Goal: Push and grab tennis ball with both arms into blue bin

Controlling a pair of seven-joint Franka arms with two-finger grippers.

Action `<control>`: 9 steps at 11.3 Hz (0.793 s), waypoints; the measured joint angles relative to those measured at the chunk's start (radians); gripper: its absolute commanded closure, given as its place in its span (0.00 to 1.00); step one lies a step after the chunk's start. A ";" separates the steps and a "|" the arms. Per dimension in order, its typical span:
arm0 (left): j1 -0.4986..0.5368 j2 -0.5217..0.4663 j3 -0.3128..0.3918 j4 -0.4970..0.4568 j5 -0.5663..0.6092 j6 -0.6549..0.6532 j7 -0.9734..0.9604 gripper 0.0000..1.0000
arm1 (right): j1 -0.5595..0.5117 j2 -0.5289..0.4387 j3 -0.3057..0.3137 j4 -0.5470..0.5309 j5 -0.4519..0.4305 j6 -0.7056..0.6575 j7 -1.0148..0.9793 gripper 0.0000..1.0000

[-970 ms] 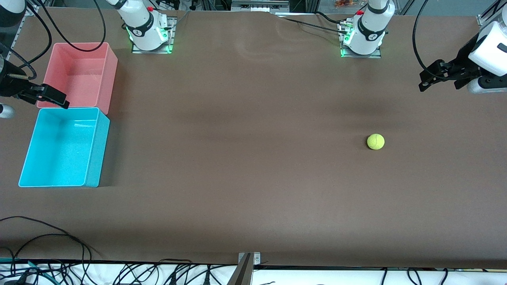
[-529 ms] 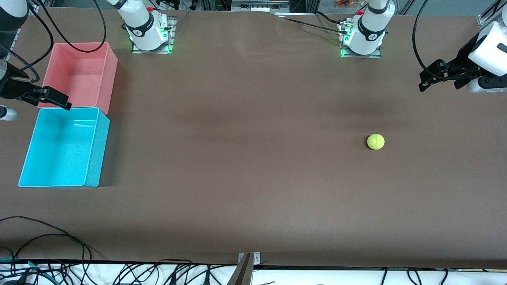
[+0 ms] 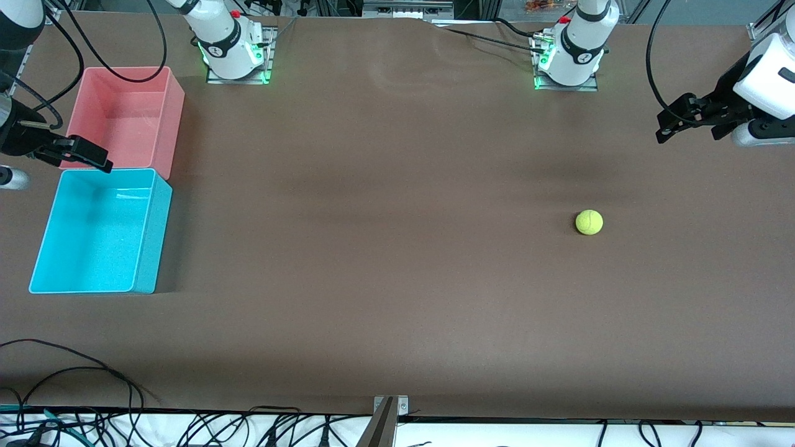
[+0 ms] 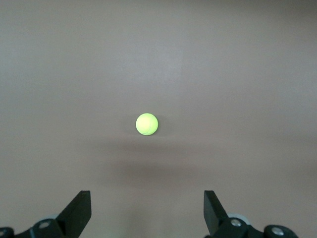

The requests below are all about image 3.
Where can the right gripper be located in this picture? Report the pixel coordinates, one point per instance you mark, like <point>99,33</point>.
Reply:
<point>17,140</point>

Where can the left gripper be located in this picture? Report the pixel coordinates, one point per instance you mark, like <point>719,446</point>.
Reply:
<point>723,93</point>

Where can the yellow-green tennis ball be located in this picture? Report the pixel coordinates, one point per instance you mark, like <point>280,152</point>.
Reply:
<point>589,222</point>

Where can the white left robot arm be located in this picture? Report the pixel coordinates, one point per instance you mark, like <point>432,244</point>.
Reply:
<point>577,43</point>

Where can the pink plastic bin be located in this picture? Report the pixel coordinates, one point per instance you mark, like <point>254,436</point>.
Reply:
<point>124,118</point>

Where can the blue plastic bin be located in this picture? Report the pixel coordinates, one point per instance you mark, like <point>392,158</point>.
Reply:
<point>93,248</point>

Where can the grey power strip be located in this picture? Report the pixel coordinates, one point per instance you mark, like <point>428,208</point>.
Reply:
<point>407,9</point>

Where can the grey metal bar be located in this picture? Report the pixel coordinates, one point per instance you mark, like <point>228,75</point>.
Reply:
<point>380,428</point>

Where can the aluminium corner bracket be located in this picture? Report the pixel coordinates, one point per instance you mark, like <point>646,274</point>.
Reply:
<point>754,30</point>

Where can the aluminium frame post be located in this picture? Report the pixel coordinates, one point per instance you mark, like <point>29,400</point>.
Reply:
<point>489,7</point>

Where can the small metal bracket plate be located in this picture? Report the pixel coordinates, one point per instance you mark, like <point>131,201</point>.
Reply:
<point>402,406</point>

